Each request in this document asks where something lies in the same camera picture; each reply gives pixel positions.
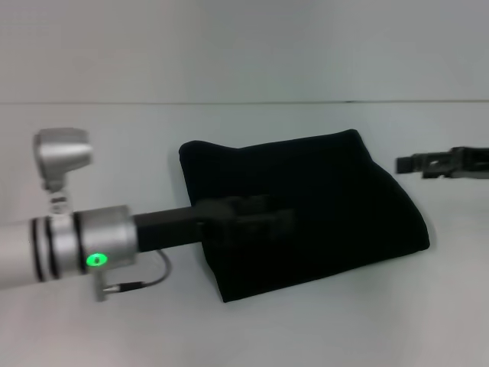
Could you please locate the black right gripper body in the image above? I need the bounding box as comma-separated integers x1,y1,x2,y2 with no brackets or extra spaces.
450,145,489,180

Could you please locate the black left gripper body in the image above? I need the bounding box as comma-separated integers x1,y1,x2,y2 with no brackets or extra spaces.
131,195,240,254

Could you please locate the black t-shirt with pink print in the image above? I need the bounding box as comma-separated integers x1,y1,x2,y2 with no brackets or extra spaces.
178,128,432,304

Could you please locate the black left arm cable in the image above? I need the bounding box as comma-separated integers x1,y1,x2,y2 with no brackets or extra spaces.
94,249,171,304

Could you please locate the silver left camera mount bracket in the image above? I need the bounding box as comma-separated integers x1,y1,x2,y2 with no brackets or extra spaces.
47,188,74,219

